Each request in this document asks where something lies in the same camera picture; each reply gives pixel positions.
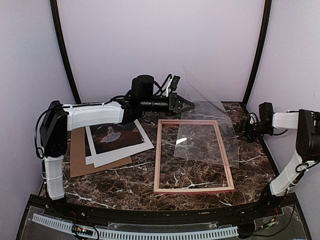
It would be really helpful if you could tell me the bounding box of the clear acrylic sheet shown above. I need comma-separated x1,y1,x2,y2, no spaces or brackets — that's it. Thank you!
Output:
173,66,240,168

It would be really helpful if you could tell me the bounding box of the left black corner post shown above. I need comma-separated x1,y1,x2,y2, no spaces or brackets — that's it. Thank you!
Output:
49,0,82,104

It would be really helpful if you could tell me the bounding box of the white slotted cable duct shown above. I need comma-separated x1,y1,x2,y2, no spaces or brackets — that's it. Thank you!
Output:
31,213,239,240

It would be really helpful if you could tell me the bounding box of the brown cardboard backing board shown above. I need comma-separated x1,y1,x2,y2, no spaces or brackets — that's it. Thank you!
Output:
70,128,132,178

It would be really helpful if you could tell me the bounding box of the photo print white border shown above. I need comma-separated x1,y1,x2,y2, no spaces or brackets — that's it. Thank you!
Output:
85,120,154,168

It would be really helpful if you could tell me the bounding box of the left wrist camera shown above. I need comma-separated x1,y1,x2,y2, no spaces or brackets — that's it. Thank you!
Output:
164,74,181,97

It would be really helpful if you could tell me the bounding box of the white mat paper sheet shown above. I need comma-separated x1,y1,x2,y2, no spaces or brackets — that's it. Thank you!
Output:
85,145,95,165

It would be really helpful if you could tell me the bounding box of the right black corner post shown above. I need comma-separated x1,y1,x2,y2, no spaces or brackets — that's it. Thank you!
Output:
241,0,272,107

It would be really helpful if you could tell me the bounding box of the pink wooden picture frame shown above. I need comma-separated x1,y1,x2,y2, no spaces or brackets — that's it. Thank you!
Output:
153,119,235,195

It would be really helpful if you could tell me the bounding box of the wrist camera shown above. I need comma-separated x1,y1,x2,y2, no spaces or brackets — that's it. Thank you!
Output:
246,112,259,125
164,74,181,97

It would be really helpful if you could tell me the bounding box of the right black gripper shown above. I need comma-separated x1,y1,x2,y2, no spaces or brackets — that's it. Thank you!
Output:
232,118,274,143

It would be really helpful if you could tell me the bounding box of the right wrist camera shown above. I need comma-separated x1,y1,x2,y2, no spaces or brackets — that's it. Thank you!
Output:
246,112,259,125

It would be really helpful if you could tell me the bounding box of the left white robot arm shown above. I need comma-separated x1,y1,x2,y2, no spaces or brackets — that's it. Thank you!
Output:
34,74,195,218

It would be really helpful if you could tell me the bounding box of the black corner post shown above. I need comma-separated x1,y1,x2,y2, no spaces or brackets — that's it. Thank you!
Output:
49,0,82,104
241,0,272,107

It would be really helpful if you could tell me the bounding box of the black front table rail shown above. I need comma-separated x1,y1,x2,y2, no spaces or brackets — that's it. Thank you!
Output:
54,201,281,226

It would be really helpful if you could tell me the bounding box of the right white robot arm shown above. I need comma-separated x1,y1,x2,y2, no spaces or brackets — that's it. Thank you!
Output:
235,102,320,217

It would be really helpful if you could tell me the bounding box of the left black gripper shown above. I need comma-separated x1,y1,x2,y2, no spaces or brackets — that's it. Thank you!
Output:
141,92,196,117

